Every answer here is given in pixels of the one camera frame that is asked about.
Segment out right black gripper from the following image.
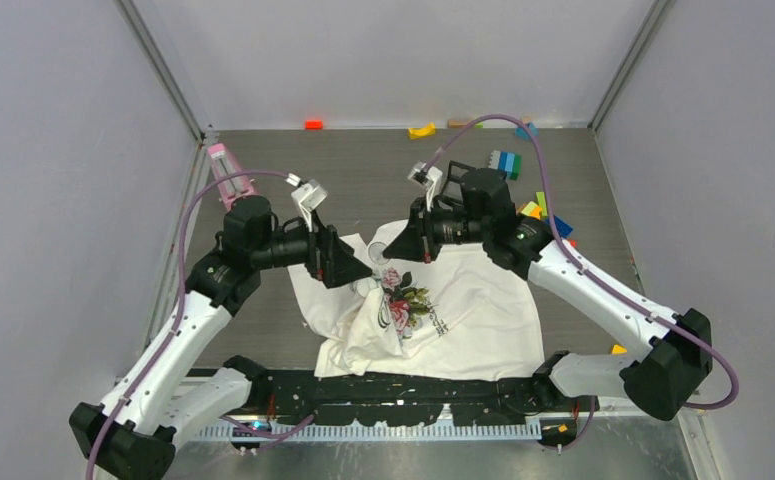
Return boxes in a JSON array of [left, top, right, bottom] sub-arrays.
[[385, 195, 490, 264]]

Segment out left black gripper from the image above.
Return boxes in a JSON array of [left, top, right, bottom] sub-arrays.
[[252, 207, 372, 287]]

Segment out round orange blue brooch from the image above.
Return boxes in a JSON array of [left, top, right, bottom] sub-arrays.
[[367, 242, 389, 265]]

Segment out white floral t-shirt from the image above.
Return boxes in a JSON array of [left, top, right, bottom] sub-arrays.
[[288, 221, 545, 381]]

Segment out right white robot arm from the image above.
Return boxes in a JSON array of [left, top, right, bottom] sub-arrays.
[[383, 164, 714, 421]]

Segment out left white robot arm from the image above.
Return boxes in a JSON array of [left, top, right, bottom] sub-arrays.
[[69, 195, 372, 479]]

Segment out black display case left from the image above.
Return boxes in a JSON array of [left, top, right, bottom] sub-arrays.
[[440, 161, 475, 201]]

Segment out yellow arch block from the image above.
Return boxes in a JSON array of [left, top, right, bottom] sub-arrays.
[[407, 122, 437, 140]]

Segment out yellow orange block cluster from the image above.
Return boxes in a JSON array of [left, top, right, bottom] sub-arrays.
[[518, 201, 544, 220]]

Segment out tan and green block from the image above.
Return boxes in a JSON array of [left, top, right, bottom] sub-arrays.
[[446, 118, 484, 129]]

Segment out stacked blue green blocks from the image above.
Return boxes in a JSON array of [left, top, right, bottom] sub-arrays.
[[488, 150, 522, 180]]

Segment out lime green flat block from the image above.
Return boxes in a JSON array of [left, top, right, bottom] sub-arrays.
[[536, 191, 548, 217]]

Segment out small red block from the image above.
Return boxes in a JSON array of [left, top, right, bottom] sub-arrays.
[[304, 119, 324, 130]]

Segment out blue studded brick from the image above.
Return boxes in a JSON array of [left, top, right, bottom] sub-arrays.
[[547, 216, 573, 239]]

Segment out pink box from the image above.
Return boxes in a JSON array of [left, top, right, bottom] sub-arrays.
[[208, 143, 257, 211]]

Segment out light blue roof block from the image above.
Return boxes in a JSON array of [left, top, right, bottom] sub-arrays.
[[514, 117, 539, 142]]

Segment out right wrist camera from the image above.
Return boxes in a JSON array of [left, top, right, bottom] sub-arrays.
[[407, 162, 443, 211]]

